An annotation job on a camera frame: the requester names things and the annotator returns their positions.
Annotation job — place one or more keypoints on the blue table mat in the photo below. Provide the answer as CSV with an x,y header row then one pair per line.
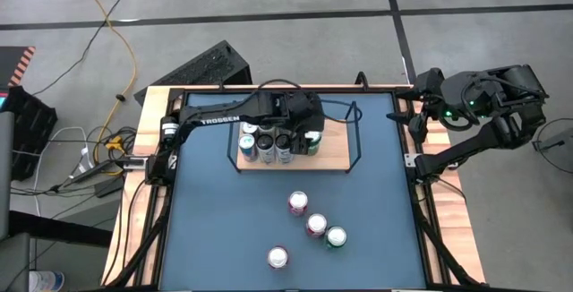
x,y
215,238

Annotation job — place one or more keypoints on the black metal table frame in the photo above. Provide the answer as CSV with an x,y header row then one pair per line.
x,y
336,89

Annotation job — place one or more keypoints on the dark-topped cans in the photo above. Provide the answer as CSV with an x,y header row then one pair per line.
x,y
265,142
283,142

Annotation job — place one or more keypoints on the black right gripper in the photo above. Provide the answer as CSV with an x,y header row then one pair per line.
x,y
425,108

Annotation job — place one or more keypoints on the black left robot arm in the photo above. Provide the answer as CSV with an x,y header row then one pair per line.
x,y
215,115

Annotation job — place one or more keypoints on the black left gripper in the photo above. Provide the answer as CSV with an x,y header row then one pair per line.
x,y
306,113

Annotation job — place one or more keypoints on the black bench beam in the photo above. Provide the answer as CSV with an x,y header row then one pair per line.
x,y
58,229

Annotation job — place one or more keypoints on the grey stand leg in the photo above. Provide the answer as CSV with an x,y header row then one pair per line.
x,y
555,141

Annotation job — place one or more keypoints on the black power brick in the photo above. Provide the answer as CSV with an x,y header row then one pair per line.
x,y
109,187

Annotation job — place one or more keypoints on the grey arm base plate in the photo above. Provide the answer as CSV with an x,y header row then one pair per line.
x,y
411,160
172,163

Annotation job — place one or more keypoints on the green Sprite can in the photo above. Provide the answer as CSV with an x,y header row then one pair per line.
x,y
313,140
336,237

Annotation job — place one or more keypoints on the red Coca-Cola can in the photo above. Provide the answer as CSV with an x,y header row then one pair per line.
x,y
316,223
277,257
298,201

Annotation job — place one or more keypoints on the white blue container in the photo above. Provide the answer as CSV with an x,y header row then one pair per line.
x,y
45,281

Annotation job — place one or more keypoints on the black orange striped mat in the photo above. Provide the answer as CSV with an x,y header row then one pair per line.
x,y
11,63

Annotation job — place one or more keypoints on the grey cabinet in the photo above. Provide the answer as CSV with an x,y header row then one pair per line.
x,y
5,171

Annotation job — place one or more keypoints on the black crate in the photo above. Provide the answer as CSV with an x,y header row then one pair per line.
x,y
31,131

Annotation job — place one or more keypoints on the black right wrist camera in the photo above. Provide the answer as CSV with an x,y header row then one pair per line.
x,y
430,80

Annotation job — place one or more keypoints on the white Celsius can black lid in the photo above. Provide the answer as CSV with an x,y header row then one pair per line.
x,y
267,129

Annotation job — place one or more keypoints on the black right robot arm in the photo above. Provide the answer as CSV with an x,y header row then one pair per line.
x,y
474,142

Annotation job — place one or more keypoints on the black computer case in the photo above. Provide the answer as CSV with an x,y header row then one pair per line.
x,y
201,66

